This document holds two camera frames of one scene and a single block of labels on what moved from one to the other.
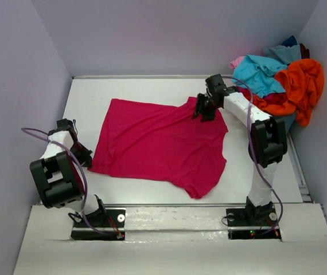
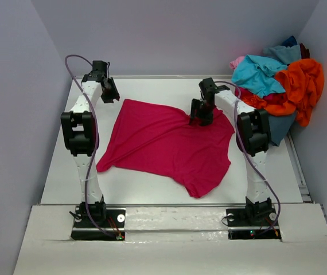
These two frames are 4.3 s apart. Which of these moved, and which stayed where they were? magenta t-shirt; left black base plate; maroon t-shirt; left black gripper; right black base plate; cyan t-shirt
Moved: left black gripper; magenta t-shirt
Stayed: maroon t-shirt; cyan t-shirt; left black base plate; right black base plate
